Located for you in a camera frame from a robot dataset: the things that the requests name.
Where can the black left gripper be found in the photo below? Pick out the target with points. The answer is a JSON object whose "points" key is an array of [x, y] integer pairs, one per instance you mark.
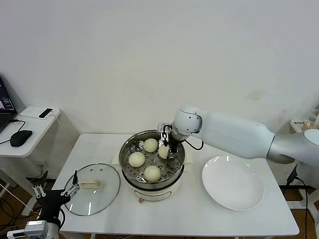
{"points": [[53, 199]]}

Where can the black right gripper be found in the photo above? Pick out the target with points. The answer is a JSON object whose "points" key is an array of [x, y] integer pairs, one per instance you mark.
{"points": [[176, 139]]}

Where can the white steamed baozi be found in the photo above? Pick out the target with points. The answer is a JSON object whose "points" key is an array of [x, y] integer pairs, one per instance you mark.
{"points": [[150, 145], [152, 173], [163, 152], [136, 159]]}

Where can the black computer mouse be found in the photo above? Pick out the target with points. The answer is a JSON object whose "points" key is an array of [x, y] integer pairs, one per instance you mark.
{"points": [[20, 138]]}

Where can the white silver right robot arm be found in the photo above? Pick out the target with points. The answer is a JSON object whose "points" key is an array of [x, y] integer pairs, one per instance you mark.
{"points": [[236, 137]]}

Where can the stainless steel steamer basket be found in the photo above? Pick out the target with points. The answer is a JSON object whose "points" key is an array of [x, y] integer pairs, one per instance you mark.
{"points": [[129, 147]]}

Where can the white side table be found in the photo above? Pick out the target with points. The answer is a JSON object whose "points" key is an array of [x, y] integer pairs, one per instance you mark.
{"points": [[37, 134]]}

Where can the small black white device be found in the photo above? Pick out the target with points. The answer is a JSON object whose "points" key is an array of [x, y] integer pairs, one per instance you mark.
{"points": [[46, 113]]}

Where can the white round plate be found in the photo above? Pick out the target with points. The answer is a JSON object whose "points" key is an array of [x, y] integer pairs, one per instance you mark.
{"points": [[231, 184]]}

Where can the flat white box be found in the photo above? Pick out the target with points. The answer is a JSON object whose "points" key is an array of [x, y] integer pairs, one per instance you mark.
{"points": [[30, 112]]}

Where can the black laptop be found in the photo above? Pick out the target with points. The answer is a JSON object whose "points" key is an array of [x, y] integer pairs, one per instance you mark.
{"points": [[5, 109]]}

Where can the white labelled box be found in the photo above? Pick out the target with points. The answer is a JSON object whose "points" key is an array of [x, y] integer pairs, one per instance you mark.
{"points": [[298, 122]]}

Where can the clear plastic container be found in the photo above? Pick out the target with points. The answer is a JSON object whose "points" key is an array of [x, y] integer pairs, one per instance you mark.
{"points": [[316, 115]]}

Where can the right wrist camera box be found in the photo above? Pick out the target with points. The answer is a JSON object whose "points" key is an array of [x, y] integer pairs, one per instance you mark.
{"points": [[164, 127]]}

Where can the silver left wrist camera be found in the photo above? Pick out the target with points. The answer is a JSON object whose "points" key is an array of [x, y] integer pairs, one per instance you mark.
{"points": [[37, 228]]}

